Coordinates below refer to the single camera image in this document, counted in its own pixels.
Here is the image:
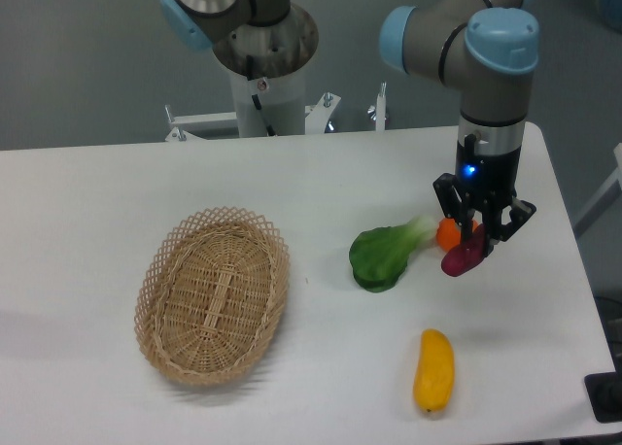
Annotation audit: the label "orange fruit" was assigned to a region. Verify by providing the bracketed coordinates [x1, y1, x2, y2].
[435, 218, 461, 253]

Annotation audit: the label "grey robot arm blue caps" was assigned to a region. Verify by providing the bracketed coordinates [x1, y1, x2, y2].
[160, 0, 539, 257]

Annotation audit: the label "purple sweet potato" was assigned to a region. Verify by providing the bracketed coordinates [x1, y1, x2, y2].
[441, 224, 486, 277]

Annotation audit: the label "black device at table edge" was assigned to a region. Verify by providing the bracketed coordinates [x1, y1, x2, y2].
[584, 372, 621, 424]

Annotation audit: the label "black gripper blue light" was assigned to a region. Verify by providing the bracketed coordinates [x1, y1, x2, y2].
[433, 123, 536, 257]

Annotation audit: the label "woven wicker basket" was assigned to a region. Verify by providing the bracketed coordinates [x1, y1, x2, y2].
[134, 207, 290, 387]

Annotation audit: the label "white frame at right edge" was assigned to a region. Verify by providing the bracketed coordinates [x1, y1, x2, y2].
[572, 144, 621, 238]

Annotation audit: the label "yellow mango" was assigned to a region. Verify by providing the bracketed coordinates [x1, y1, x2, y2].
[413, 328, 455, 412]

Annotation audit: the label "white metal base frame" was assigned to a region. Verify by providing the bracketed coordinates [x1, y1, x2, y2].
[163, 82, 390, 142]

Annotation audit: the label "black cable on pedestal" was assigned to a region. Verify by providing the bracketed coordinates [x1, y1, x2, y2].
[245, 54, 277, 138]

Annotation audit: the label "green bok choy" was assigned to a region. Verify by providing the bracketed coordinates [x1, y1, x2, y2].
[348, 216, 437, 292]

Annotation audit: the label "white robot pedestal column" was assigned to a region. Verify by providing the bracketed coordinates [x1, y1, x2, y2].
[228, 70, 306, 137]

